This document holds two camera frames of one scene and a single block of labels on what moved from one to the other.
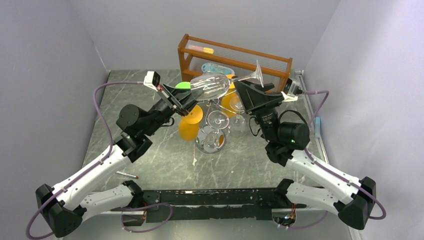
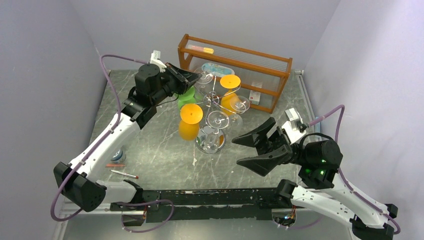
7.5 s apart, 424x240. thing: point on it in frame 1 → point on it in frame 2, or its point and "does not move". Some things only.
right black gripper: [262, 104] → [283, 145]
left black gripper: [180, 95] → [189, 79]
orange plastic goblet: [189, 124] does not move
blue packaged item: [210, 67] does not move
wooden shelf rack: [198, 55] does not move
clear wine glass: [211, 139] does not move
